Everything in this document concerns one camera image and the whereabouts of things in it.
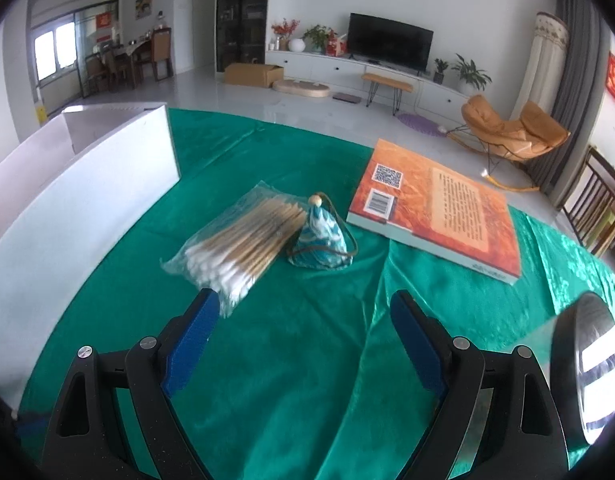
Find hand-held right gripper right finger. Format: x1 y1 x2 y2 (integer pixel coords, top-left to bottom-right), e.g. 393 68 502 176
390 289 571 480

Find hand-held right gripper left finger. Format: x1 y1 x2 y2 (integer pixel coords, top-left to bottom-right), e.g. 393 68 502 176
40 287 222 480

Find bag of cotton swabs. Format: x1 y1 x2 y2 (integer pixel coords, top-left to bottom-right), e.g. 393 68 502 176
160 182 308 318

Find blue white cloth pouch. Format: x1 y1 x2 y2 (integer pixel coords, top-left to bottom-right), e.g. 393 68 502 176
287 194 361 273

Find white storage box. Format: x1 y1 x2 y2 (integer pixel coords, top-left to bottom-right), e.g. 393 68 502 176
0 101 182 418

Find green satin tablecloth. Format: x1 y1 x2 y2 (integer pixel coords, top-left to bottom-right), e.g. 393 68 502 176
17 107 615 480

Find clear jar with black lid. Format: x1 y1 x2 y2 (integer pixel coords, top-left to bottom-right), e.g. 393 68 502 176
551 292 615 447

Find orange book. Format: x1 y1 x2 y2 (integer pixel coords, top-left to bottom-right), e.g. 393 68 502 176
346 138 523 286

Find orange lounge chair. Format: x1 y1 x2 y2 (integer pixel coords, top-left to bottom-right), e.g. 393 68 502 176
447 94 572 193

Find wooden slatted crib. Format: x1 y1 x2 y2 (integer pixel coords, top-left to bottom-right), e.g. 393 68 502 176
562 145 615 261

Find wooden bench with metal legs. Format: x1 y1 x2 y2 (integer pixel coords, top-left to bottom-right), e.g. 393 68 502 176
361 72 415 110

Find large green potted plant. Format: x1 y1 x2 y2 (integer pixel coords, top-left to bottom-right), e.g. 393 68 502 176
450 52 492 95

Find round beige cushion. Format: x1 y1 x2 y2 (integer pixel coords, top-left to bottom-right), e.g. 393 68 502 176
272 79 332 101

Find wooden dining chair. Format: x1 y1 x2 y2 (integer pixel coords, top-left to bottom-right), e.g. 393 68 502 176
150 27 174 81
84 55 110 93

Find wooden dining table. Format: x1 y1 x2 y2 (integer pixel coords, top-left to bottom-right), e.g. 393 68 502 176
104 42 153 88

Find white television cabinet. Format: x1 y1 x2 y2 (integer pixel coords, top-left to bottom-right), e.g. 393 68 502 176
264 49 483 116

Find black television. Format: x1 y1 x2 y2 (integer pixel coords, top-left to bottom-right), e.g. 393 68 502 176
347 12 435 73

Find grey curtain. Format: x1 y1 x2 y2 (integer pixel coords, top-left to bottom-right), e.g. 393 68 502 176
525 0 613 211

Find covered standing air conditioner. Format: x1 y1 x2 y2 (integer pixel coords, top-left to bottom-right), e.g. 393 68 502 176
510 11 571 121

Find glass sliding door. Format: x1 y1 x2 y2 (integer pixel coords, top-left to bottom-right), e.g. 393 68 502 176
30 2 120 103

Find red flowers in vase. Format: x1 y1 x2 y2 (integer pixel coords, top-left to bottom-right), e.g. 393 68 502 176
270 17 300 52

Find dark display cabinet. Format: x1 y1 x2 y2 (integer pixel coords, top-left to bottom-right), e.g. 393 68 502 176
214 0 272 77

